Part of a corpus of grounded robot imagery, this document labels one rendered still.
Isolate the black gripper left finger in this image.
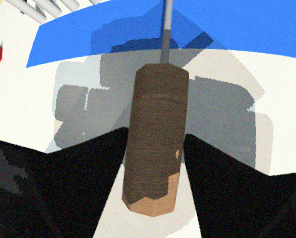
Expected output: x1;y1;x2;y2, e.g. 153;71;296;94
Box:
0;128;129;238

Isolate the screwdriver with brown handle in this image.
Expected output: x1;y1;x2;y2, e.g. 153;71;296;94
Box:
122;0;189;217

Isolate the blue flat strip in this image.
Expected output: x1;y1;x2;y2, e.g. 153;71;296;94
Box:
26;0;296;68

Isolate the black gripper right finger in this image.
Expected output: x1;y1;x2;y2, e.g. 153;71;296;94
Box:
184;133;296;238

